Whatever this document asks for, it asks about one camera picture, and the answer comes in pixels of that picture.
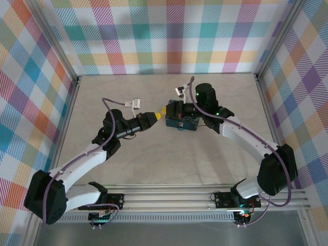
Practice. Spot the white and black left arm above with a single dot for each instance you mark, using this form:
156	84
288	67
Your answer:
82	159

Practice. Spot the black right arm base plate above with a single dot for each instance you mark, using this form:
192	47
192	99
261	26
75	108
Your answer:
223	201

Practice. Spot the aluminium side rail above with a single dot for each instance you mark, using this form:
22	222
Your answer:
65	133
274	133

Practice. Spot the blue padlock silver shackle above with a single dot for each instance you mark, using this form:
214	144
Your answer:
181	127

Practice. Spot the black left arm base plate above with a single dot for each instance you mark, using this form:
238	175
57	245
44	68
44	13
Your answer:
116	198

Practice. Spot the dark blue patterned box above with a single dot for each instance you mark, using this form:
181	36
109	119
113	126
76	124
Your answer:
171	123

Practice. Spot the aluminium frame post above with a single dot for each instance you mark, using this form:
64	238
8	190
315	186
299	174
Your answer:
55	41
280	38

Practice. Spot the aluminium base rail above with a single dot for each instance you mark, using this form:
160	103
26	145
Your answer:
166	200

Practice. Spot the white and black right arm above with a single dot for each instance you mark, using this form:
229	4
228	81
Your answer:
246	135

